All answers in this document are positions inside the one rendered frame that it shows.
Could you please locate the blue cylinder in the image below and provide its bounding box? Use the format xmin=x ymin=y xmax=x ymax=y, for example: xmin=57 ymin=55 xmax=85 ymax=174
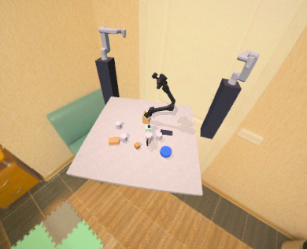
xmin=160 ymin=146 xmax=172 ymax=158

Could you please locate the glass french press with black handle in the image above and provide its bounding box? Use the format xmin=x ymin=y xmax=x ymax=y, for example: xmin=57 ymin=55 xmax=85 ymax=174
xmin=145 ymin=132 xmax=152 ymax=147

